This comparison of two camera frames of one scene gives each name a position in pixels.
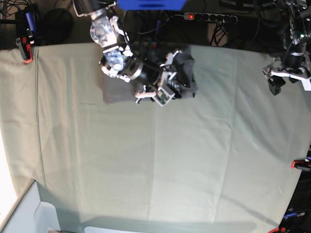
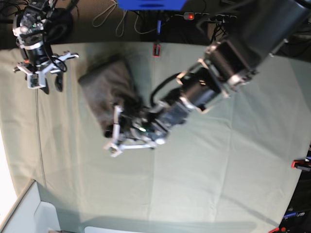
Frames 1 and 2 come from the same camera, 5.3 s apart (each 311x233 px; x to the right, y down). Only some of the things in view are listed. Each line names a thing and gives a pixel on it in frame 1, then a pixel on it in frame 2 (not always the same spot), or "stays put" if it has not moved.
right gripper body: (165, 90) → (36, 74)
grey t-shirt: (180, 81) → (110, 85)
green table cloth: (219, 162) stays put
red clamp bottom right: (278, 229) stays put
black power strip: (210, 17) stays put
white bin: (31, 215) stays put
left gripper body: (302, 74) → (114, 148)
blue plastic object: (150, 5) stays put
